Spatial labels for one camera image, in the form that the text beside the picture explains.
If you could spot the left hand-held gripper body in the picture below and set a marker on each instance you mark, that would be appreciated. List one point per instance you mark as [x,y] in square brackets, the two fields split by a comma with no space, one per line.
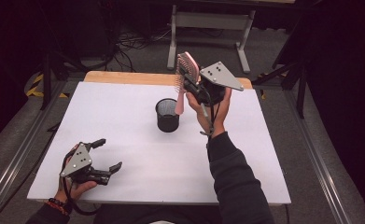
[79,160]

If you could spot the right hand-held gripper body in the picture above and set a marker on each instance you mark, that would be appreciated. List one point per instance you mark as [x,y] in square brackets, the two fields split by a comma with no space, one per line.
[220,76]

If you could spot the pink hairbrush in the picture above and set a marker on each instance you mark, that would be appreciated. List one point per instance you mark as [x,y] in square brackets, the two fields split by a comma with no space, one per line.
[191,63]

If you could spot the black mesh pen holder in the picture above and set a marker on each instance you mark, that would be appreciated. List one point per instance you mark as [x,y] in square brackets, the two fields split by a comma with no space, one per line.
[167,124]

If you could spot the person's left hand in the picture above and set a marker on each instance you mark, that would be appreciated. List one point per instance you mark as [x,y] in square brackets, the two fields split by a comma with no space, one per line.
[77,191]

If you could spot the person's right hand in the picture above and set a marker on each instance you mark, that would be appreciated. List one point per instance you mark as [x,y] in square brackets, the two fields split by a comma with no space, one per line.
[220,115]

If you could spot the white table cover board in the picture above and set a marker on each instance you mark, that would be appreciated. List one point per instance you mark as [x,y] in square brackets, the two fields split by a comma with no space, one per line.
[124,124]

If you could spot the yellow black hazard tape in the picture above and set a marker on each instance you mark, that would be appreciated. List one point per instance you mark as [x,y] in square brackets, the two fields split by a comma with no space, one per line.
[30,91]
[263,95]

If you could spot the dark beaded wristband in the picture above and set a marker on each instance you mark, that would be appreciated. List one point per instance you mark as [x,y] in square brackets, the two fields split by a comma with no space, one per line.
[57,203]

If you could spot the person's dark clothed torso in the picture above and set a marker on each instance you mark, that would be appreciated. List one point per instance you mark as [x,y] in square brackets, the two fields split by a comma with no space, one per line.
[158,214]

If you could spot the black tripod stand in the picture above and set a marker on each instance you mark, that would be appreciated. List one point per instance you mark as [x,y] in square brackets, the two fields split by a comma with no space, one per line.
[47,81]

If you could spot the black angled metal stand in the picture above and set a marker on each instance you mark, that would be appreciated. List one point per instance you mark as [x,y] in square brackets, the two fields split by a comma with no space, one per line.
[301,93]

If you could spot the grey metal stand frame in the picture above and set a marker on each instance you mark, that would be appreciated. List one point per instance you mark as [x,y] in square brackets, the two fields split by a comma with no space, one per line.
[213,21]

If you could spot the aluminium floor rail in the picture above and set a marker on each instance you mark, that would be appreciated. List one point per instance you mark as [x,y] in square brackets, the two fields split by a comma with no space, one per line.
[15,161]
[320,168]

